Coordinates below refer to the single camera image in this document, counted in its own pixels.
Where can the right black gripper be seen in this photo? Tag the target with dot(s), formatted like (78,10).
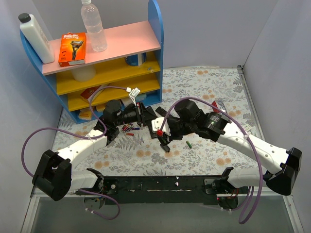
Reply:
(166,135)

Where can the large black remote control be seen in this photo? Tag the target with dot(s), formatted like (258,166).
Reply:
(153,127)

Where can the black battery cover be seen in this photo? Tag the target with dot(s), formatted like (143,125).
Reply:
(166,148)

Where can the small white remote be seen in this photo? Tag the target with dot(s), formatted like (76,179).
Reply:
(247,127)

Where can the white jar on shelf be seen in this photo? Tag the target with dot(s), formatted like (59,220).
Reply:
(84,74)

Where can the blue white can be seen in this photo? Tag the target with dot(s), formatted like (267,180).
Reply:
(136,60)

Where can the red white carton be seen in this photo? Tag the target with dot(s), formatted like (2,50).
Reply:
(89,92)

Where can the blue pink yellow shelf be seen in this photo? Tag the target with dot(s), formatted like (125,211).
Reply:
(111,68)

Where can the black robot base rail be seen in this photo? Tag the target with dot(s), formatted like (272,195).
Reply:
(167,189)

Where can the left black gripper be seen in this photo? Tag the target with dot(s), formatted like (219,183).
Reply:
(141,113)

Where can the pile of small batteries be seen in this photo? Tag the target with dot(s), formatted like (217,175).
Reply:
(129,127)

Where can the orange razor box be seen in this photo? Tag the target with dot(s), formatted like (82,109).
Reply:
(72,49)

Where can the slim black remote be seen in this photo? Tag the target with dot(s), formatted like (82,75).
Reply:
(162,112)

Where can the yellow box bottom shelf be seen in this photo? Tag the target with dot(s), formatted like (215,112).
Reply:
(86,114)

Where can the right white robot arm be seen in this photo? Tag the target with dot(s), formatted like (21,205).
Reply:
(278,168)

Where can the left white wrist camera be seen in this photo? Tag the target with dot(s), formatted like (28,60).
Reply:
(133,93)

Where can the clear plastic water bottle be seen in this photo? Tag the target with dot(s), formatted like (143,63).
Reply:
(93,24)

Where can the white bottle black cap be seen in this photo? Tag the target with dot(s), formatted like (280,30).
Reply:
(36,37)

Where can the red toothpaste box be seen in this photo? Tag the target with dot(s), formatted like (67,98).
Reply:
(220,105)

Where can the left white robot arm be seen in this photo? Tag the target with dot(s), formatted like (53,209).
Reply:
(55,175)

